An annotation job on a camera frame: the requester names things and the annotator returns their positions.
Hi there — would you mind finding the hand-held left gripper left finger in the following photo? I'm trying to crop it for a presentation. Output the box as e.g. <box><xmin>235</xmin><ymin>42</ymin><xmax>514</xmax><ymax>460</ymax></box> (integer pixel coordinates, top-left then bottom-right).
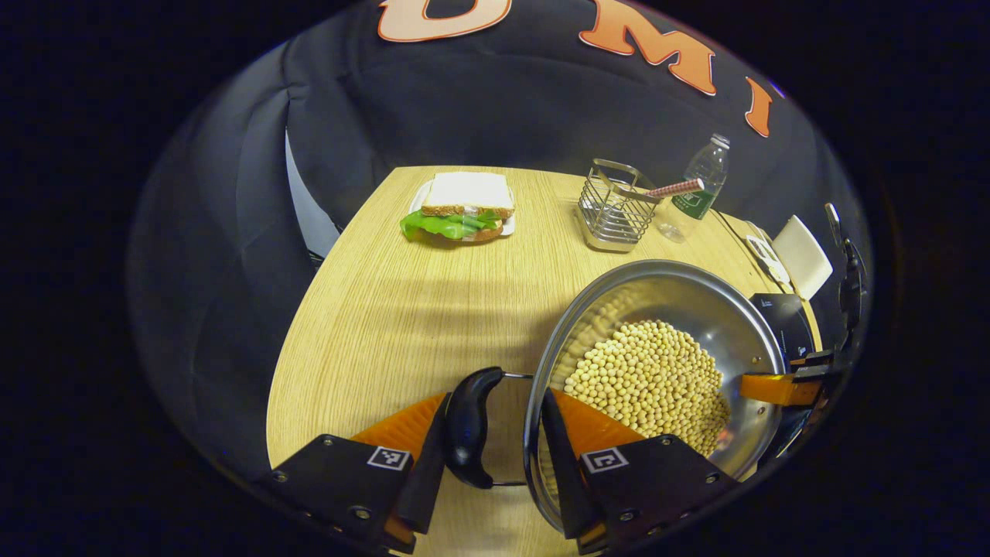
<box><xmin>251</xmin><ymin>391</ymin><xmax>451</xmax><ymax>554</ymax></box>

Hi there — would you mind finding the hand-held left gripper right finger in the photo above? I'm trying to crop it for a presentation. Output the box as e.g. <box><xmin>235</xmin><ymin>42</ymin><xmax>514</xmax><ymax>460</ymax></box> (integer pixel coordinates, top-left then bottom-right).
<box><xmin>540</xmin><ymin>387</ymin><xmax>739</xmax><ymax>554</ymax></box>

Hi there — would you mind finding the black induction cooktop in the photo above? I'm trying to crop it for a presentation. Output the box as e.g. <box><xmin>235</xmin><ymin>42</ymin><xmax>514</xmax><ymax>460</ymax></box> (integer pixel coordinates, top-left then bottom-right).
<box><xmin>749</xmin><ymin>292</ymin><xmax>818</xmax><ymax>366</ymax></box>

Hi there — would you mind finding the pile of soybeans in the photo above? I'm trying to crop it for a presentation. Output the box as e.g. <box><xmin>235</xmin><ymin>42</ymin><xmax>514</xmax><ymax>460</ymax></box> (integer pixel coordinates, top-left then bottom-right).
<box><xmin>563</xmin><ymin>319</ymin><xmax>732</xmax><ymax>457</ymax></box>

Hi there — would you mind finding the silver pot with black handle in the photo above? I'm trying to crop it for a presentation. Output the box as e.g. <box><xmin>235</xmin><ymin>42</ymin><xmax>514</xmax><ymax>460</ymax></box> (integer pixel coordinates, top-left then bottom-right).
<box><xmin>442</xmin><ymin>259</ymin><xmax>788</xmax><ymax>535</ymax></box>

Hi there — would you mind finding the white toaster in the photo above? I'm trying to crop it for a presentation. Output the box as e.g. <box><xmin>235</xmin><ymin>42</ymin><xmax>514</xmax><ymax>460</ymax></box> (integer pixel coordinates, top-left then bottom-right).
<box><xmin>773</xmin><ymin>215</ymin><xmax>835</xmax><ymax>301</ymax></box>

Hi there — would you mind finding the white power strip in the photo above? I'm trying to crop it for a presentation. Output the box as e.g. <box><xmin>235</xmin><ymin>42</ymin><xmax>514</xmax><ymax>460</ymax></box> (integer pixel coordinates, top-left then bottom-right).
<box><xmin>745</xmin><ymin>220</ymin><xmax>792</xmax><ymax>285</ymax></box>

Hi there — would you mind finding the clear plastic water bottle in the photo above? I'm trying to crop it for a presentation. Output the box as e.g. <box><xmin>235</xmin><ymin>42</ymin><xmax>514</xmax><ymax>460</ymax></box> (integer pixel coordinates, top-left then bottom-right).
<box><xmin>656</xmin><ymin>134</ymin><xmax>730</xmax><ymax>244</ymax></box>

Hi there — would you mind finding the red white striped straw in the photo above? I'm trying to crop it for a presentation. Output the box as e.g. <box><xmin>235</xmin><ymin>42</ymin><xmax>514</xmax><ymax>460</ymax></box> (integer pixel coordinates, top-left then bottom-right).
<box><xmin>646</xmin><ymin>178</ymin><xmax>706</xmax><ymax>200</ymax></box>

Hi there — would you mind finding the sandwich with lettuce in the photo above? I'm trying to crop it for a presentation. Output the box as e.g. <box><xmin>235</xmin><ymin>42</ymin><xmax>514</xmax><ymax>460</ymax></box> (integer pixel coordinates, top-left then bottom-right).
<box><xmin>400</xmin><ymin>172</ymin><xmax>516</xmax><ymax>242</ymax></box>

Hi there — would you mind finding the black backdrop cloth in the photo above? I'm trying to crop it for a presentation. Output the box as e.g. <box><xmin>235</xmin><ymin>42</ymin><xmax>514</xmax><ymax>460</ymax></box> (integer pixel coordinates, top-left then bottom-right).
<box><xmin>128</xmin><ymin>0</ymin><xmax>871</xmax><ymax>480</ymax></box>

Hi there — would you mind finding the black power cable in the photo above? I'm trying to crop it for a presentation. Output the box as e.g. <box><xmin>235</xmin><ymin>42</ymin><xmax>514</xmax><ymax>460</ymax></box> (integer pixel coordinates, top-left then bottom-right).
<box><xmin>715</xmin><ymin>210</ymin><xmax>763</xmax><ymax>268</ymax></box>

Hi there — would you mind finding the metal wire basket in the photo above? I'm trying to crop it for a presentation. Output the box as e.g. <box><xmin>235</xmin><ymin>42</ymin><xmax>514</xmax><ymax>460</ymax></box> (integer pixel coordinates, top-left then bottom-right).
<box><xmin>576</xmin><ymin>159</ymin><xmax>662</xmax><ymax>254</ymax></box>

